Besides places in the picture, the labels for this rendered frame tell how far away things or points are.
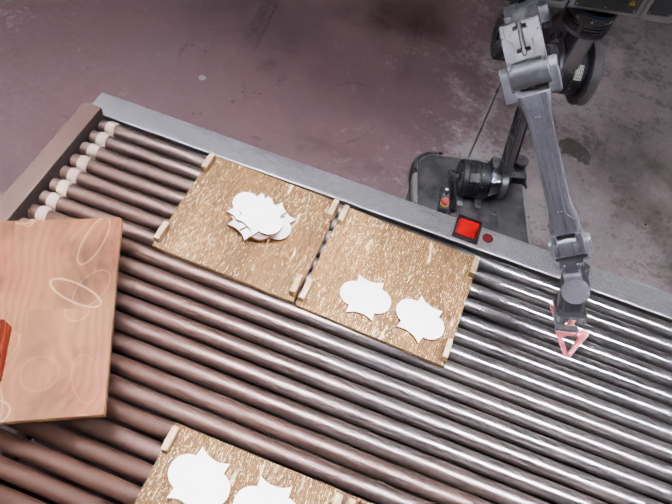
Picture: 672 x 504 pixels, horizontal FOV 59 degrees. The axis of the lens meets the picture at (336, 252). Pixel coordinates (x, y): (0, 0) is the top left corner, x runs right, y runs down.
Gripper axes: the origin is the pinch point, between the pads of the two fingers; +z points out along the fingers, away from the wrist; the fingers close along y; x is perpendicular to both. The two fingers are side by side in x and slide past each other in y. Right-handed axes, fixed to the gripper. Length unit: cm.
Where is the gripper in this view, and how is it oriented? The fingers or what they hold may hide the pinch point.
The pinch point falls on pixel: (564, 343)
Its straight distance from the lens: 149.1
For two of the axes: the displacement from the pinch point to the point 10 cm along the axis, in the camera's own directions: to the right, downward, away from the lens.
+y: -2.4, 3.4, -9.1
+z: 0.0, 9.4, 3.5
